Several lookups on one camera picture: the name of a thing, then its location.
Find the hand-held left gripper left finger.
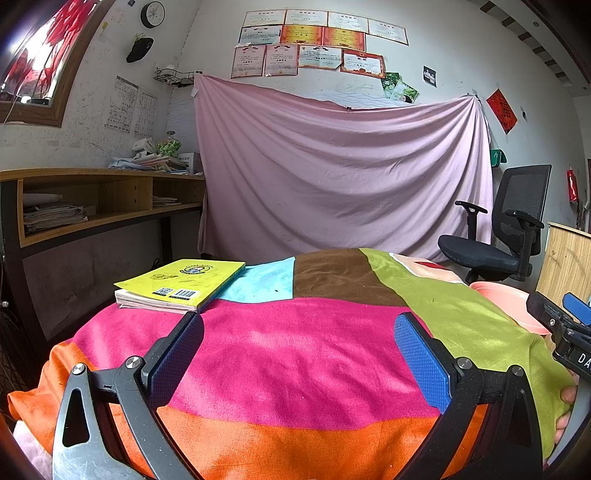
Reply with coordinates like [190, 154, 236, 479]
[52, 311, 206, 480]

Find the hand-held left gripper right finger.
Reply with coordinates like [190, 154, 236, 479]
[394, 312, 546, 480]

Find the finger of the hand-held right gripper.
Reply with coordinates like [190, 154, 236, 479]
[526, 291, 573, 346]
[562, 293, 591, 324]

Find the pink plastic basin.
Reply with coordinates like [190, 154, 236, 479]
[470, 281, 552, 337]

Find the person's right hand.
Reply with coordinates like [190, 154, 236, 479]
[555, 385, 579, 444]

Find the light wooden cabinet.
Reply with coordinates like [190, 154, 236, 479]
[538, 222, 591, 305]

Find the yellow book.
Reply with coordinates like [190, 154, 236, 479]
[114, 258, 247, 315]

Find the black office chair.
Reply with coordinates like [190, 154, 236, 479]
[438, 165, 552, 283]

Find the colourful patchwork blanket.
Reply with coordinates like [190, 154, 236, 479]
[8, 248, 575, 480]

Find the thick stack of papers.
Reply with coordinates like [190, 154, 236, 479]
[23, 203, 88, 236]

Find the pile of papers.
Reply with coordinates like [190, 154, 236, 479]
[108, 154, 204, 176]

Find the wooden desk with shelves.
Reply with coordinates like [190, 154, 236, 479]
[0, 167, 207, 342]

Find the red paper sign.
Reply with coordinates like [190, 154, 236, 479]
[486, 89, 519, 134]

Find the pink hanging sheet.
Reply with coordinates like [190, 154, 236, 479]
[193, 74, 495, 264]

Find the wooden framed window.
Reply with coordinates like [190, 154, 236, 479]
[0, 0, 116, 128]

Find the black cap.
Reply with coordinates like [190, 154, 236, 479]
[126, 34, 154, 64]

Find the red hanging cloth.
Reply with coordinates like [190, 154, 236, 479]
[0, 0, 95, 93]

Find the small wall calendar sheet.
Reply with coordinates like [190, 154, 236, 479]
[135, 91, 158, 138]

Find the large wall calendar sheet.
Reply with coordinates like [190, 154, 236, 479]
[104, 76, 139, 134]

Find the wire wall rack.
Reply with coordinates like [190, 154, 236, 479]
[154, 68, 204, 88]

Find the group of wall certificates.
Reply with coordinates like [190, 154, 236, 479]
[231, 9, 410, 79]

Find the round wall clock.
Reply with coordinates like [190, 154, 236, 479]
[140, 1, 166, 28]

